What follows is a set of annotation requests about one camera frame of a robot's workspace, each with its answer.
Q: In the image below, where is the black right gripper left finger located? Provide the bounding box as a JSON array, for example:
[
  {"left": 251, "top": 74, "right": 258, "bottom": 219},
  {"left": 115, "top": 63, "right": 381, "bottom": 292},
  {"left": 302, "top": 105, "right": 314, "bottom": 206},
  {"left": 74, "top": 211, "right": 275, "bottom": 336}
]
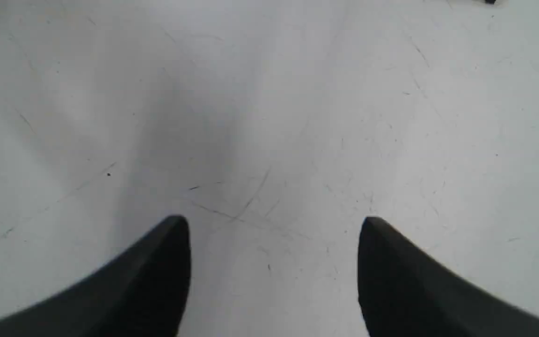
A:
[{"left": 0, "top": 215, "right": 192, "bottom": 337}]

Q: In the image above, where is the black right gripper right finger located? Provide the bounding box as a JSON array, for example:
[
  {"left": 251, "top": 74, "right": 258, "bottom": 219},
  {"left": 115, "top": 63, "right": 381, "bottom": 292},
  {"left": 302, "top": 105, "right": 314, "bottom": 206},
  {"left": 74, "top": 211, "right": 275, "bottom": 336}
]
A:
[{"left": 357, "top": 216, "right": 539, "bottom": 337}]

